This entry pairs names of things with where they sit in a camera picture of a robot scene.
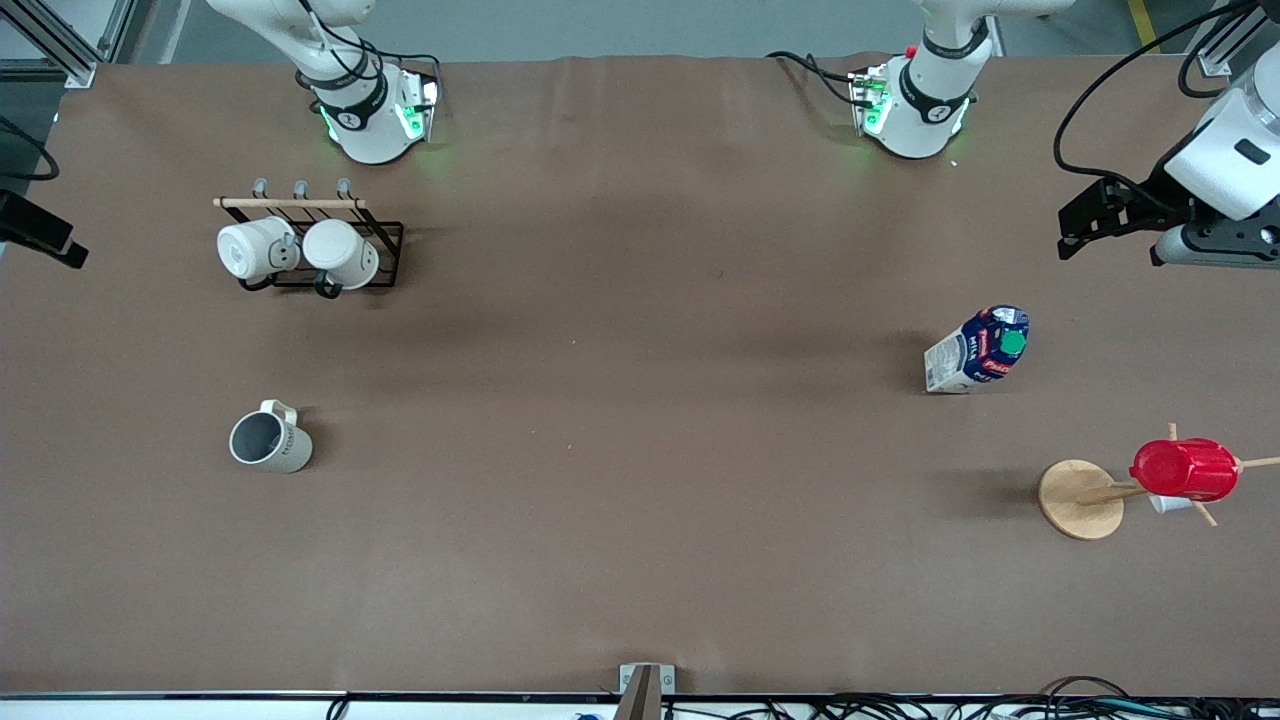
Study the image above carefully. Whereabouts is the blue white milk carton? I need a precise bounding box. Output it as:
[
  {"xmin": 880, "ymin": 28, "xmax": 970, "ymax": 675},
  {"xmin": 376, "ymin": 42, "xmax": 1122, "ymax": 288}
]
[{"xmin": 923, "ymin": 305, "xmax": 1031, "ymax": 395}]

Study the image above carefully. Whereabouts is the grey ceramic mug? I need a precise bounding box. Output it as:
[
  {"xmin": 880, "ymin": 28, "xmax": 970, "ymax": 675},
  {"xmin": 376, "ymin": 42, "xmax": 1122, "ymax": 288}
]
[{"xmin": 229, "ymin": 400, "xmax": 314, "ymax": 475}]

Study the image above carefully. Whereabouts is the red plastic cup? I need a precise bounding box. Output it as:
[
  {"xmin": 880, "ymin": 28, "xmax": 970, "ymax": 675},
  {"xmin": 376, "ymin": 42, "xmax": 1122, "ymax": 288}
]
[{"xmin": 1130, "ymin": 438, "xmax": 1241, "ymax": 503}]

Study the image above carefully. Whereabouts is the white mug with round print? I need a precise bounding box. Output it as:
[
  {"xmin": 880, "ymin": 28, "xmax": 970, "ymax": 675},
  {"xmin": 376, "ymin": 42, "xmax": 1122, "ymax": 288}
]
[{"xmin": 217, "ymin": 215, "xmax": 301, "ymax": 293}]

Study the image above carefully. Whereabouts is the wooden mug tree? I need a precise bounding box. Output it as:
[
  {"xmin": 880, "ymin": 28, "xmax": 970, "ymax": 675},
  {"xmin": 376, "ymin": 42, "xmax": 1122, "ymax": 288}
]
[{"xmin": 1037, "ymin": 423, "xmax": 1280, "ymax": 542}]

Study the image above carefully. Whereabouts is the plain white mug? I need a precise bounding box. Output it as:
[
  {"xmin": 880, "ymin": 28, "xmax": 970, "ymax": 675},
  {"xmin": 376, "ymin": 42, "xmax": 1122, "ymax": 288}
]
[{"xmin": 302, "ymin": 219, "xmax": 381, "ymax": 299}]

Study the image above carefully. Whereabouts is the brown table cover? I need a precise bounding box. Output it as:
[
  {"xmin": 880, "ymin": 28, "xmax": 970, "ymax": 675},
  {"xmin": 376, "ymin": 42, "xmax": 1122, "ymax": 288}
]
[{"xmin": 0, "ymin": 52, "xmax": 1280, "ymax": 698}]

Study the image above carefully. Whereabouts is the black left arm wrist cable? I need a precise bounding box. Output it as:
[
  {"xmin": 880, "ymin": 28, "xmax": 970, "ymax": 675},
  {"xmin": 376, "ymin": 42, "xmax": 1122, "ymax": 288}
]
[{"xmin": 1053, "ymin": 0, "xmax": 1263, "ymax": 196}]

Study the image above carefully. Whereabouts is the black arm wrist cable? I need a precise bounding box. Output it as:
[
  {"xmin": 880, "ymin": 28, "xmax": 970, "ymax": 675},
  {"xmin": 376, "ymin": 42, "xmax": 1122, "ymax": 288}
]
[
  {"xmin": 1053, "ymin": 0, "xmax": 1263, "ymax": 196},
  {"xmin": 0, "ymin": 113, "xmax": 60, "ymax": 183}
]

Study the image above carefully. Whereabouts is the black right arm wrist cable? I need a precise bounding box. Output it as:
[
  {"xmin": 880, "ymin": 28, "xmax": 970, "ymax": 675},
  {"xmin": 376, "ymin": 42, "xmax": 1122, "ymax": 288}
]
[{"xmin": 0, "ymin": 113, "xmax": 60, "ymax": 183}]

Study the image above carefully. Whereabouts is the aluminium frame profile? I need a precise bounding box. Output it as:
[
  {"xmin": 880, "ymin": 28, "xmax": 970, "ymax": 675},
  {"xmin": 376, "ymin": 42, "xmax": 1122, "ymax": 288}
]
[
  {"xmin": 0, "ymin": 0, "xmax": 151, "ymax": 89},
  {"xmin": 1195, "ymin": 0, "xmax": 1280, "ymax": 77}
]

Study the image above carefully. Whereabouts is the black wire mug rack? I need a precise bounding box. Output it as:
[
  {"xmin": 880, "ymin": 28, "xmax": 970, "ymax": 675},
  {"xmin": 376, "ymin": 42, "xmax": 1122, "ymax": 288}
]
[{"xmin": 213, "ymin": 178, "xmax": 405, "ymax": 299}]

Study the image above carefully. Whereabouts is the black left arm base cable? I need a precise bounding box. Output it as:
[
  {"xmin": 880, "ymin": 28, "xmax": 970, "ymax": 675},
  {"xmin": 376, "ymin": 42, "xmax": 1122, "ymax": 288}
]
[{"xmin": 766, "ymin": 49, "xmax": 863, "ymax": 107}]

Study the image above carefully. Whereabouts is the black arm base cable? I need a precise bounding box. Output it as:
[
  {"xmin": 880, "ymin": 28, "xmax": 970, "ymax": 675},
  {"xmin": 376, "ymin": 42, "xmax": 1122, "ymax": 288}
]
[
  {"xmin": 766, "ymin": 49, "xmax": 863, "ymax": 107},
  {"xmin": 370, "ymin": 48, "xmax": 444, "ymax": 101}
]

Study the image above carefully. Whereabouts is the black right arm base cable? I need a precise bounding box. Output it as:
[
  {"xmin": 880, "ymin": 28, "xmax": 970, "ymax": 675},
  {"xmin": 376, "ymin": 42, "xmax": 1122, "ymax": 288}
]
[{"xmin": 370, "ymin": 48, "xmax": 444, "ymax": 101}]

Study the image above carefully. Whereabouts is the black cable bundle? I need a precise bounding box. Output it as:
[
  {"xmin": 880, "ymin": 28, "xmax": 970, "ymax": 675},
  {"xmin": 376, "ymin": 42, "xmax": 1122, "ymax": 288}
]
[{"xmin": 660, "ymin": 675, "xmax": 1280, "ymax": 720}]

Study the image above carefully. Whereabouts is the brown post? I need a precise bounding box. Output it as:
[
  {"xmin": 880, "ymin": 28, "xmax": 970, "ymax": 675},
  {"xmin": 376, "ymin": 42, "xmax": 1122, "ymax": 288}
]
[{"xmin": 612, "ymin": 667, "xmax": 663, "ymax": 720}]

